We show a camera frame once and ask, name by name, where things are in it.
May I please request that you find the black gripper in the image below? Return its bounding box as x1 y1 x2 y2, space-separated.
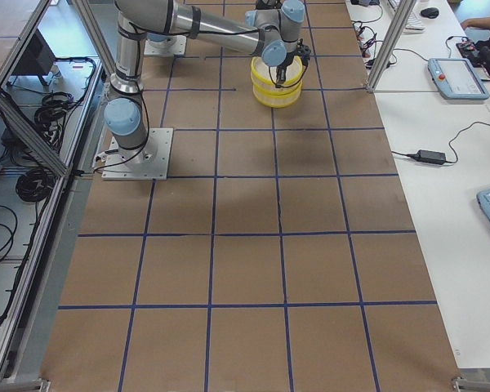
275 51 296 88

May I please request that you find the yellow top steamer layer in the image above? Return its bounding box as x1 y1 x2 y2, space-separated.
251 57 305 95

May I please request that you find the yellow steamer layer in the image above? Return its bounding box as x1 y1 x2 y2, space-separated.
251 57 305 95
252 85 301 109

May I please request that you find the yellow bottom steamer layer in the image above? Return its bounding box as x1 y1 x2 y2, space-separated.
252 85 301 109

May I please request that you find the black computer mouse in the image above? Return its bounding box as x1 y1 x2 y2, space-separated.
420 7 439 19

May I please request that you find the black power adapter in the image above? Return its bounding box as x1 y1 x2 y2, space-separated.
406 149 448 165

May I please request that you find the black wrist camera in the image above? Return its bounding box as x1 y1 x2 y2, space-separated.
296 41 311 66

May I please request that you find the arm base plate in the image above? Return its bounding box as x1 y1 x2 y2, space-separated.
101 128 173 180
145 34 187 57

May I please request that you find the aluminium frame post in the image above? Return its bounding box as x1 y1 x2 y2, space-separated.
366 0 416 92

